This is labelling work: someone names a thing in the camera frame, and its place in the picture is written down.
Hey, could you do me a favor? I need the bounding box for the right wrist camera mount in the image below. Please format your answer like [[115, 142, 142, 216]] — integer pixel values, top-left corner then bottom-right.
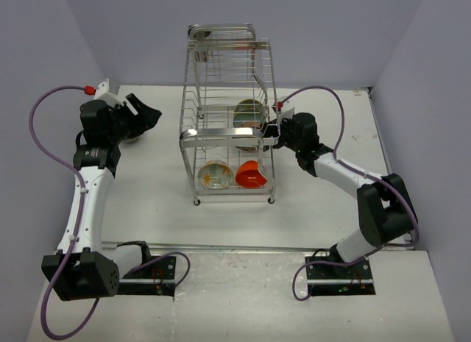
[[275, 96, 295, 124]]

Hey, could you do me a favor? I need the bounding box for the steel cutlery holder cup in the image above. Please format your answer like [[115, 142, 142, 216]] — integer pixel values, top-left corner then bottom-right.
[[192, 31, 211, 63]]

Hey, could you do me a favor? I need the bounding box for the yellow blue patterned bowl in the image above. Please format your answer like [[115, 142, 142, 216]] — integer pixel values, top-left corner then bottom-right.
[[234, 99, 266, 115]]

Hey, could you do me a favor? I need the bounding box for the brown ribbed bowl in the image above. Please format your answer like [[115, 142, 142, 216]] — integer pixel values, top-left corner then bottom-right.
[[121, 135, 142, 145]]

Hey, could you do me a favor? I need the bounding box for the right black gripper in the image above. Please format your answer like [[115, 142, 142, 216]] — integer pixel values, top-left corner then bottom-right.
[[255, 113, 302, 153]]

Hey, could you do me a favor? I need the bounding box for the white bowl orange star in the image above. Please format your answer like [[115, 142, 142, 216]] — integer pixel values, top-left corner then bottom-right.
[[197, 160, 235, 190]]

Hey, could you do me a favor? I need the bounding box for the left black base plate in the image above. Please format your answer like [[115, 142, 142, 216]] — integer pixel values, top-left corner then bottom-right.
[[117, 256, 177, 297]]

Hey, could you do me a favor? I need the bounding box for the mint green floral bowl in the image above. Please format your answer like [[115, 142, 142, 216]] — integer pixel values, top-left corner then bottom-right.
[[233, 109, 266, 129]]

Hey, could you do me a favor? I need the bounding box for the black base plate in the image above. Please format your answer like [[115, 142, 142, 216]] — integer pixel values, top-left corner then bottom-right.
[[305, 259, 376, 297], [117, 256, 177, 297]]

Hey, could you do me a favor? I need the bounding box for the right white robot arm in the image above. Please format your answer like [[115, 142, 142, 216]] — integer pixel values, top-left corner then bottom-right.
[[262, 113, 418, 278]]

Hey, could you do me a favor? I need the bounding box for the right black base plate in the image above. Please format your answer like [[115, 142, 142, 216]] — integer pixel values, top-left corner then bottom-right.
[[305, 259, 376, 297]]

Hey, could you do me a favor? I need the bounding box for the steel wire dish rack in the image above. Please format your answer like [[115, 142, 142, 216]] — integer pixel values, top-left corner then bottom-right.
[[179, 24, 280, 206]]

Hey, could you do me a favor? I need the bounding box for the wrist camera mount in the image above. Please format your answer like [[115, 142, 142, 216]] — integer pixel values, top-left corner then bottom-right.
[[275, 96, 295, 124], [83, 79, 123, 108]]

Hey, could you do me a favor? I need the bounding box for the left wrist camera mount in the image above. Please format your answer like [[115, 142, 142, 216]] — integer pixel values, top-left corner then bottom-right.
[[83, 79, 123, 108]]

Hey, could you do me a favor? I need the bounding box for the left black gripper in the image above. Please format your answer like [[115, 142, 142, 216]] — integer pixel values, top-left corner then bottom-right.
[[107, 93, 160, 143]]

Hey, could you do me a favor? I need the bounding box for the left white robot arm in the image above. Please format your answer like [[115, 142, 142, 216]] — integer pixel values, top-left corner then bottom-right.
[[41, 93, 161, 301]]

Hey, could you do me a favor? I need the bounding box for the aluminium table rail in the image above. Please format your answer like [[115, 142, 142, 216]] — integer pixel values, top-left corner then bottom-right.
[[99, 240, 415, 253]]

